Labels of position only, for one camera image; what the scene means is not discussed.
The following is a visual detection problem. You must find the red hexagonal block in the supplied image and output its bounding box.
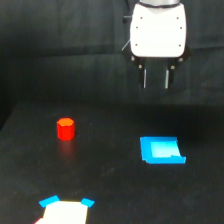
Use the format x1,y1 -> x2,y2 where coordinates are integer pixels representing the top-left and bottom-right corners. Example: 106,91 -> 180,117
57,118 -> 75,141

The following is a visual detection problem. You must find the blue tape strip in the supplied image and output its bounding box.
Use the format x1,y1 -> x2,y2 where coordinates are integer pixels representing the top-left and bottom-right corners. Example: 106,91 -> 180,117
81,198 -> 94,207
39,195 -> 60,208

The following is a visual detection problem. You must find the blue tape strip right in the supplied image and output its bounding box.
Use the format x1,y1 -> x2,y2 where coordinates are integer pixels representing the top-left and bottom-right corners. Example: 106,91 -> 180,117
81,198 -> 94,207

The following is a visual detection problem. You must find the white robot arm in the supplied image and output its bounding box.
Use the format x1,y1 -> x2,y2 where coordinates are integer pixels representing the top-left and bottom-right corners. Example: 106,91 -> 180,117
122,0 -> 191,89

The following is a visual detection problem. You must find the white paper sheet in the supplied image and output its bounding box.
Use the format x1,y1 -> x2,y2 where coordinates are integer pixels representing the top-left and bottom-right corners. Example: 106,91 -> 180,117
43,201 -> 88,224

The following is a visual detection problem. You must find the blue tape strip left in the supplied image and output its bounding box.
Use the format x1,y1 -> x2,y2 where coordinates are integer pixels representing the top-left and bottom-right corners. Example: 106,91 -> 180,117
39,195 -> 60,208

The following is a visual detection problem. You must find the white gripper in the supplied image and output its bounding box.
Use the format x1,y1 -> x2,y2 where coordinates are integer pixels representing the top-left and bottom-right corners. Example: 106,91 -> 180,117
123,2 -> 192,89

